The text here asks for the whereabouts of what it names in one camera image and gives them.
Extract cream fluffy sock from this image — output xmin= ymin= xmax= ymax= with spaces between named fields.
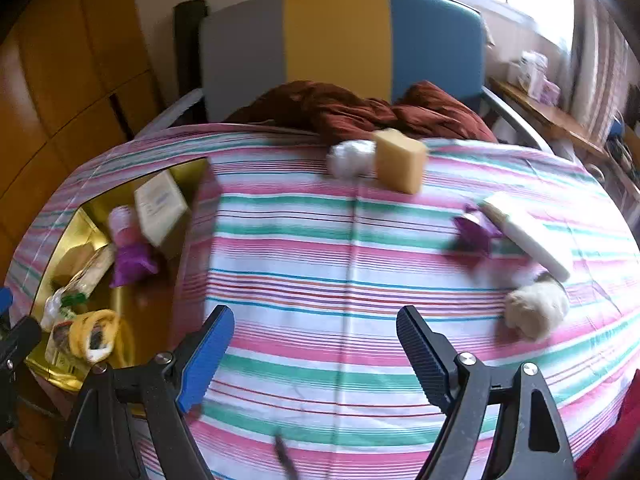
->
xmin=503 ymin=272 xmax=570 ymax=341

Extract purple snack packet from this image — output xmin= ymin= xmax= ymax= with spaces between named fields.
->
xmin=454 ymin=204 xmax=503 ymax=257

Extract white foam block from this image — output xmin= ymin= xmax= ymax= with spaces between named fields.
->
xmin=478 ymin=193 xmax=573 ymax=283

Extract yellow sponge block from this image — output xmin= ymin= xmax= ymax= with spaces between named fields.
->
xmin=373 ymin=129 xmax=428 ymax=195

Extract white plastic bag ball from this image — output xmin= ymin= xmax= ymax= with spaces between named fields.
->
xmin=326 ymin=140 xmax=375 ymax=180

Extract gold metal tray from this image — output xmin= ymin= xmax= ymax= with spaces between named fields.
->
xmin=24 ymin=157 xmax=212 ymax=394

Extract yellow knitted sock bundle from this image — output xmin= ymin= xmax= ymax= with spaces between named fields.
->
xmin=68 ymin=309 xmax=120 ymax=364

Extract small purple packet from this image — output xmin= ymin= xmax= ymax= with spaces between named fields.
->
xmin=111 ymin=242 xmax=158 ymax=288

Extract striped pink green bedsheet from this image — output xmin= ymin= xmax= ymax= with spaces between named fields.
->
xmin=6 ymin=125 xmax=639 ymax=479

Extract brown snack bar packet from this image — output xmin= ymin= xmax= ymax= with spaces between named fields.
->
xmin=62 ymin=244 xmax=115 ymax=298

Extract pink hair roller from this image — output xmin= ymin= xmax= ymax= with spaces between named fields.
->
xmin=107 ymin=205 xmax=142 ymax=248

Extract cream cardboard box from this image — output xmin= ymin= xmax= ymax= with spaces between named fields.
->
xmin=134 ymin=170 xmax=191 ymax=258

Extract red cloth at corner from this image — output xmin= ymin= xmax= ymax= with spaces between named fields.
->
xmin=575 ymin=370 xmax=639 ymax=479

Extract dark red blanket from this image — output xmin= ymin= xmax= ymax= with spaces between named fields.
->
xmin=226 ymin=80 xmax=497 ymax=145

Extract wooden side shelf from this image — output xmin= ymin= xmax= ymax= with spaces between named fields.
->
xmin=489 ymin=78 xmax=610 ymax=160

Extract white boxes on shelf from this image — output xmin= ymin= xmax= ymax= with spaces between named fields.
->
xmin=506 ymin=51 xmax=560 ymax=106

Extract wooden wardrobe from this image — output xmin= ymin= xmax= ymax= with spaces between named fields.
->
xmin=0 ymin=0 xmax=166 ymax=261

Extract grey yellow blue headboard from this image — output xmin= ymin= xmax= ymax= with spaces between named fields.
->
xmin=200 ymin=0 xmax=485 ymax=122

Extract pink patterned curtain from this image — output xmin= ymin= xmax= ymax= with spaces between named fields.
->
xmin=568 ymin=0 xmax=628 ymax=148

